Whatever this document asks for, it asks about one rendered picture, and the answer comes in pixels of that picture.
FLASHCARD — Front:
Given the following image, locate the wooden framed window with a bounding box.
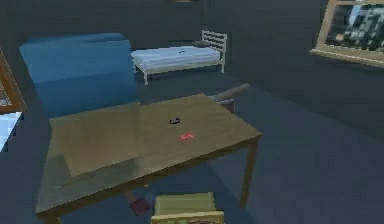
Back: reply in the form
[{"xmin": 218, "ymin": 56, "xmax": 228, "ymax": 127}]
[{"xmin": 309, "ymin": 0, "xmax": 384, "ymax": 69}]

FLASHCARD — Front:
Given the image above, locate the white bed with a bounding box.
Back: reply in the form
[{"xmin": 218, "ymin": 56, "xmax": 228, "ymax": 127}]
[{"xmin": 130, "ymin": 29, "xmax": 229, "ymax": 86}]

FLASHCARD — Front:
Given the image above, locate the blue sofa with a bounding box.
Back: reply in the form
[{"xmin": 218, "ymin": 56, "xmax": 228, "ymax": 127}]
[{"xmin": 18, "ymin": 32, "xmax": 140, "ymax": 119}]

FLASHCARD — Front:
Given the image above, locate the dark red cushion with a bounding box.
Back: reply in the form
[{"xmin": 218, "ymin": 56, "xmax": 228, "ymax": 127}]
[{"xmin": 124, "ymin": 191, "xmax": 153, "ymax": 216}]

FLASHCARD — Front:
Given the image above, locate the yellow wooden chair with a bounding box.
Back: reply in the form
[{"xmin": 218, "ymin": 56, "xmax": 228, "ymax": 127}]
[{"xmin": 150, "ymin": 191, "xmax": 225, "ymax": 224}]

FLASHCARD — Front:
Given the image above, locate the brown wooden table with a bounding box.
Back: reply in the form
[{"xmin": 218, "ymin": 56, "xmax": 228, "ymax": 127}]
[{"xmin": 35, "ymin": 93, "xmax": 263, "ymax": 224}]

